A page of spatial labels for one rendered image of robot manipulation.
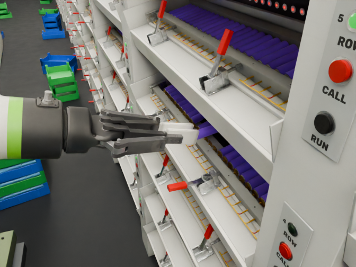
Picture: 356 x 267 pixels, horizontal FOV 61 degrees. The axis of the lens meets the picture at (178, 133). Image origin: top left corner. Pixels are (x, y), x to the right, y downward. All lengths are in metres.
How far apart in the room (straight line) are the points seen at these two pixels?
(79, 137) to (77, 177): 1.38
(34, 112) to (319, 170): 0.37
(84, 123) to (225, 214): 0.27
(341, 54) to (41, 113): 0.38
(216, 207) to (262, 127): 0.21
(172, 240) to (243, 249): 0.52
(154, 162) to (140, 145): 0.47
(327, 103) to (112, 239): 1.32
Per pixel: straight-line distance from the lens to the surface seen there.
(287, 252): 0.35
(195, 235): 0.75
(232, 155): 0.60
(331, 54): 0.25
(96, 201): 1.67
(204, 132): 0.58
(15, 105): 0.47
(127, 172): 1.57
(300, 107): 0.28
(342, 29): 0.24
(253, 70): 0.45
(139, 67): 0.88
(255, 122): 0.38
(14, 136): 0.46
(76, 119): 0.48
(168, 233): 1.02
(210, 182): 0.56
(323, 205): 0.29
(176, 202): 0.83
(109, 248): 1.46
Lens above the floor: 1.15
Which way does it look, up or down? 33 degrees down
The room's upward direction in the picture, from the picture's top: straight up
